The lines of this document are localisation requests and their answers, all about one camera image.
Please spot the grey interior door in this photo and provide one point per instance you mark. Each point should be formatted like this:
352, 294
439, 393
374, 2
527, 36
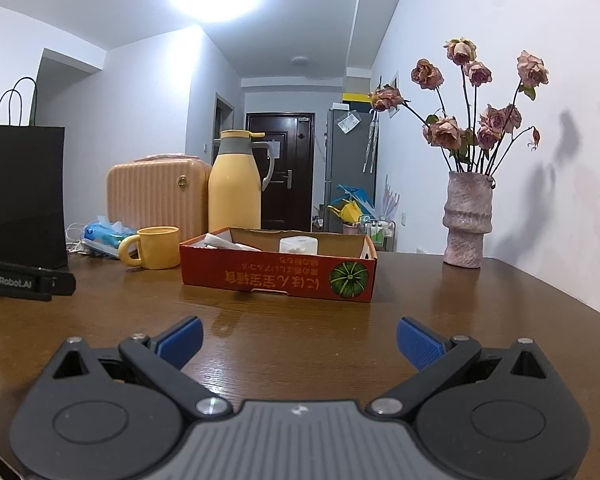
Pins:
224, 120

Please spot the grey refrigerator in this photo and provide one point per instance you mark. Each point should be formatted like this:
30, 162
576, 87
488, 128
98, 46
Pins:
345, 160

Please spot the yellow bag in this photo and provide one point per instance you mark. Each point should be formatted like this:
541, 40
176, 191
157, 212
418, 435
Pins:
347, 212

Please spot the pink textured vase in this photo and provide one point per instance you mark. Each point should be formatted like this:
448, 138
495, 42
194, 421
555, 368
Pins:
467, 220

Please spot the clear plastic bag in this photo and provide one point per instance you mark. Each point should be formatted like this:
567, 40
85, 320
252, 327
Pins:
346, 122

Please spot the pink ribbed suitcase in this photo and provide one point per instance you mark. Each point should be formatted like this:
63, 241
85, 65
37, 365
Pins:
150, 195

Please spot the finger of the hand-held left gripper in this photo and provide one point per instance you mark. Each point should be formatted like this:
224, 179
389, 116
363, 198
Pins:
62, 285

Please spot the white plastic packet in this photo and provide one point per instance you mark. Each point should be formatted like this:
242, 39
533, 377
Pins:
225, 242

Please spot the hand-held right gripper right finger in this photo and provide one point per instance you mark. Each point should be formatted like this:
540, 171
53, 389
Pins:
417, 342

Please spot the hanging folded umbrella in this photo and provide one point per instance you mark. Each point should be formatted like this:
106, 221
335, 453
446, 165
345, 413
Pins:
371, 142

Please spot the purple wall decal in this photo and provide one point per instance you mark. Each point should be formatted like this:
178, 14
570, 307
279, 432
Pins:
392, 197

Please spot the pink bucket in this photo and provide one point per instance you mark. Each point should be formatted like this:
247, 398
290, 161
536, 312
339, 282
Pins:
350, 228

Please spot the bunch of dried pink roses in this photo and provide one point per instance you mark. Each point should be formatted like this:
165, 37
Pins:
447, 132

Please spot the black paper bag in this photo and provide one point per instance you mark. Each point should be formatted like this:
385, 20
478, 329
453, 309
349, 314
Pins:
20, 195

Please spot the dark entrance door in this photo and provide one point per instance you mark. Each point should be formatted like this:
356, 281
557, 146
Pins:
285, 200

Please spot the yellow ceramic mug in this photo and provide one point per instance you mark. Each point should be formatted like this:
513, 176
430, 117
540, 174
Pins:
157, 250

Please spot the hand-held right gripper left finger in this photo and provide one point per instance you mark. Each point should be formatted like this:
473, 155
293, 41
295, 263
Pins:
182, 342

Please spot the yellow thermos jug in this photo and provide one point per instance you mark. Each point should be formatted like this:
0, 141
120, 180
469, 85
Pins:
232, 195

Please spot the blue plastic hanger rack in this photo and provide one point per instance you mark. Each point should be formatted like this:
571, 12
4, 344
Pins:
352, 194

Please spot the white plastic container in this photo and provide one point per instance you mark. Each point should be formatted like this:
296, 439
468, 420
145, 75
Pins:
298, 245

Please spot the red orange cardboard box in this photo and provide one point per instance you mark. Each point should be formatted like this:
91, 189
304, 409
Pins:
280, 272

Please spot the yellow and black box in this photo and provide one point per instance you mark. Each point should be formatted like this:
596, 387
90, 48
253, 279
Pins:
357, 101

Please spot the small round ceiling lamp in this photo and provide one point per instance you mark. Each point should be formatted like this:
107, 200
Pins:
300, 61

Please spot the blue tissue pack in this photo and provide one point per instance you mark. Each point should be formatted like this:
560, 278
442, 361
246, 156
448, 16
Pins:
105, 237

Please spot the white door notice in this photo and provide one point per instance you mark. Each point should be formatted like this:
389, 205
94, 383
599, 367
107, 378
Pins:
273, 149

